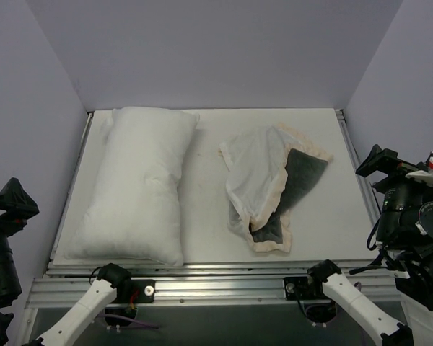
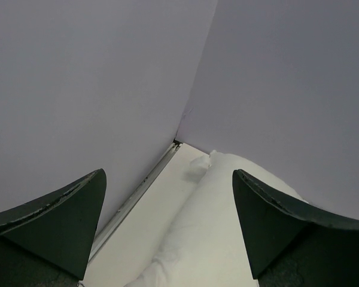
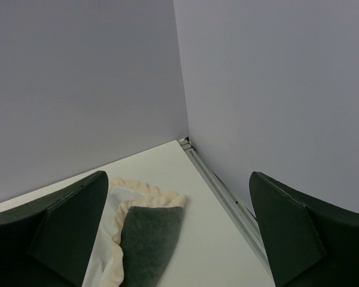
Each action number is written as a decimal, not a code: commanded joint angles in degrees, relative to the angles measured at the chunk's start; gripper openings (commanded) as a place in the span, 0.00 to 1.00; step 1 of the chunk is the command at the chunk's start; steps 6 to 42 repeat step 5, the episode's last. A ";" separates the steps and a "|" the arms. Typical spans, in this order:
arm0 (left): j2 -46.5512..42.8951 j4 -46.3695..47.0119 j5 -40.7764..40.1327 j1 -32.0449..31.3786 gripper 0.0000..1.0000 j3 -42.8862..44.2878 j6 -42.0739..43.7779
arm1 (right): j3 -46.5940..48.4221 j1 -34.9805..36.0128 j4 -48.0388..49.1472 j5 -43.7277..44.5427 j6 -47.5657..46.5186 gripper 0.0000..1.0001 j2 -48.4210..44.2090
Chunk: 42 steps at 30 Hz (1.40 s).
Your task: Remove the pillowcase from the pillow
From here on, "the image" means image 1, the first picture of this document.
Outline green and cream pillowcase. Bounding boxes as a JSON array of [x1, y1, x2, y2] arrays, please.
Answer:
[[219, 123, 333, 253]]

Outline white pillow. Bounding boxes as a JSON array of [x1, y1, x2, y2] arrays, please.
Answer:
[[64, 107, 200, 267]]

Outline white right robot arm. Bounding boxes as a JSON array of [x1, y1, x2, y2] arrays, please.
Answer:
[[305, 145, 433, 345]]

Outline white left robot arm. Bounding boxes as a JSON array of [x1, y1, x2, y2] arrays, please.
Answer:
[[0, 177, 131, 345]]

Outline aluminium right side rail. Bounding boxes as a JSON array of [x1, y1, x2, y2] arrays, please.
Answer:
[[334, 109, 380, 244]]

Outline aluminium front frame rails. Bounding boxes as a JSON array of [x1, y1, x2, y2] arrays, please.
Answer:
[[25, 261, 418, 309]]

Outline aluminium table edge rail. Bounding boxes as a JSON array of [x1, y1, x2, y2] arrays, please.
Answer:
[[48, 111, 94, 262]]

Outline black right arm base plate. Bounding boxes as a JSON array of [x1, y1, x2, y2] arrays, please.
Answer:
[[283, 275, 328, 301]]

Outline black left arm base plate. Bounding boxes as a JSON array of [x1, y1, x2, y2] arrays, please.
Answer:
[[108, 279, 156, 305]]

